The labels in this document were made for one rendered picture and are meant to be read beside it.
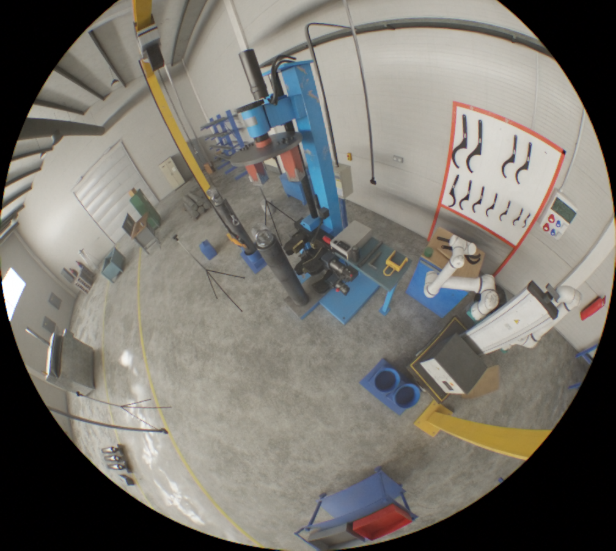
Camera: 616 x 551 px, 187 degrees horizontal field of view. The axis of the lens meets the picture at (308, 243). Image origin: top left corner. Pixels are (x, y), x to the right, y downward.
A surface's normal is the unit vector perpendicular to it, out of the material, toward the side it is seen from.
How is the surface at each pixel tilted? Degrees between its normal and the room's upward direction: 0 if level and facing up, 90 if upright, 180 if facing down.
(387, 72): 90
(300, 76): 90
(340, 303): 0
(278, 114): 90
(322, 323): 0
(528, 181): 90
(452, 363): 0
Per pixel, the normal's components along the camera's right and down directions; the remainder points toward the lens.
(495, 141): -0.73, 0.61
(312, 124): 0.64, 0.47
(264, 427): -0.22, -0.65
